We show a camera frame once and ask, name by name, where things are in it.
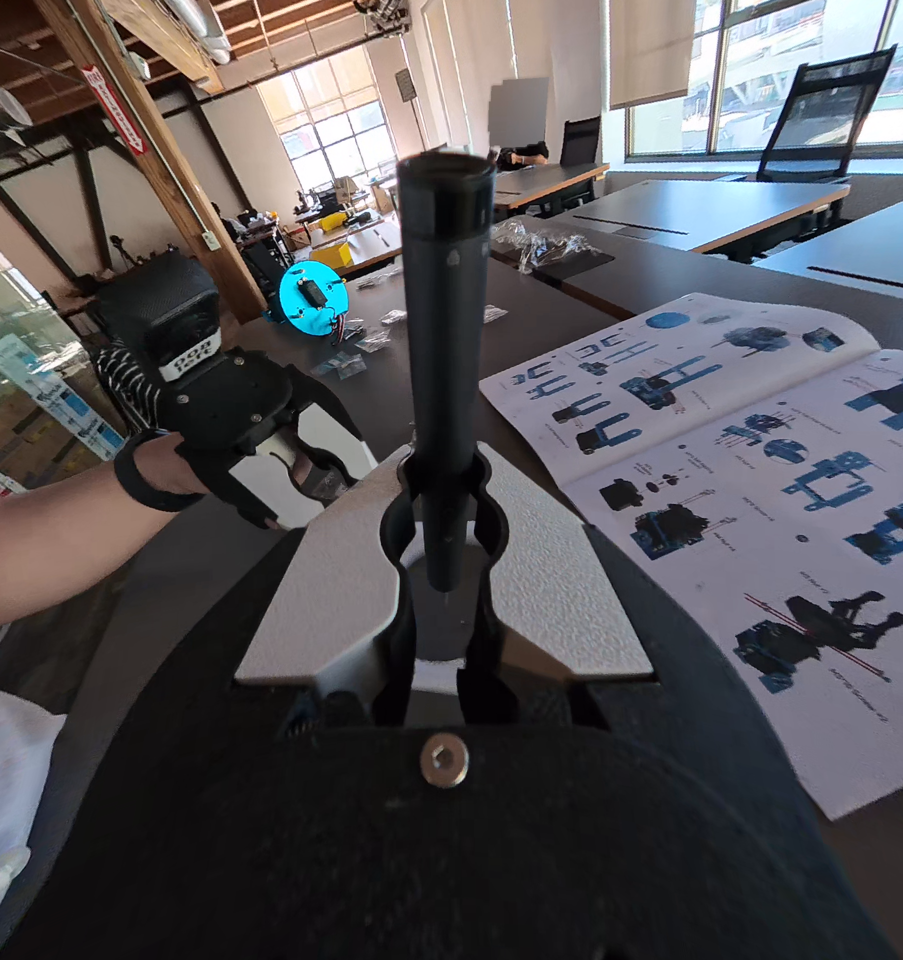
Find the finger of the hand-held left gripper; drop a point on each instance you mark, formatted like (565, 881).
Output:
(260, 480)
(339, 435)

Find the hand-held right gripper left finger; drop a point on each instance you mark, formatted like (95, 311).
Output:
(324, 600)

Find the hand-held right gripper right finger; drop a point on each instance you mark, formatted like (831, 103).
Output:
(556, 600)

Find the dark grey electric screwdriver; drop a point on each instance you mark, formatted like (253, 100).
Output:
(444, 337)

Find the person's left forearm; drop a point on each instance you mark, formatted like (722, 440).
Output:
(46, 540)

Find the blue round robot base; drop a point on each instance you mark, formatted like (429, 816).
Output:
(294, 315)

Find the grey desk wooden edge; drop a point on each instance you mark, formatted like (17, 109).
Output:
(376, 247)

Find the dark desk wooden edge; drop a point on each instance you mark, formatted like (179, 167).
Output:
(549, 180)
(721, 210)

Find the person's left hand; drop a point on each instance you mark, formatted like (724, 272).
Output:
(170, 469)

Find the small clear parts bag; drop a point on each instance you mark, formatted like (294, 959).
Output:
(373, 341)
(339, 366)
(495, 313)
(394, 316)
(380, 281)

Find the black white striped cloth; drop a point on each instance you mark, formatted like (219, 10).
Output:
(125, 390)

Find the black wristband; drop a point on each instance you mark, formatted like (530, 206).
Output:
(121, 480)

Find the white blue printed box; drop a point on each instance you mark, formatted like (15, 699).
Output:
(61, 405)

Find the open instruction manual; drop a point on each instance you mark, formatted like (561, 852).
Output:
(721, 525)

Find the yellow storage bin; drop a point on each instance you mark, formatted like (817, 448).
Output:
(331, 221)
(339, 253)

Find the wooden pillar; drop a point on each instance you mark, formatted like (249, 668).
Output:
(174, 172)

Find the crumpled clear plastic wrap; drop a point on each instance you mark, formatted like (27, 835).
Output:
(541, 244)

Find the grid pane window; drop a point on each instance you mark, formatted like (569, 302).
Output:
(324, 127)

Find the red white sign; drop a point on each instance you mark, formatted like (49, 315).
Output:
(114, 112)

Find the black sign on pole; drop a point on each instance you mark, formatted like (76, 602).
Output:
(404, 84)

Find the person's white shirt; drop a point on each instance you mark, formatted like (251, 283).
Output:
(1, 787)

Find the black mesh back chair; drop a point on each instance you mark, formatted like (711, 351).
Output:
(826, 112)
(580, 139)

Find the beige roller blind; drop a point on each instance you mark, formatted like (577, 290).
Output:
(650, 52)

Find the large window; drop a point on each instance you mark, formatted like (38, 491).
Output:
(729, 90)

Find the white switch box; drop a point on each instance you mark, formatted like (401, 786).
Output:
(211, 241)

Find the silver ventilation duct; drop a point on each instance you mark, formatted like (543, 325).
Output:
(200, 34)

